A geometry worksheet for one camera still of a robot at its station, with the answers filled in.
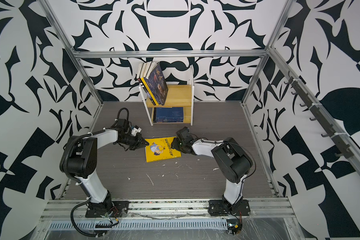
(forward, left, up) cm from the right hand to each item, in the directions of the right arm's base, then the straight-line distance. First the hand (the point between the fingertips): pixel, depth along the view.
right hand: (173, 144), depth 94 cm
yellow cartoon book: (-2, +8, 0) cm, 8 cm away
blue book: (+19, +4, +6) cm, 21 cm away
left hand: (0, +15, +3) cm, 15 cm away
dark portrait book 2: (+24, +7, +30) cm, 39 cm away
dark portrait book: (+17, +9, +27) cm, 33 cm away
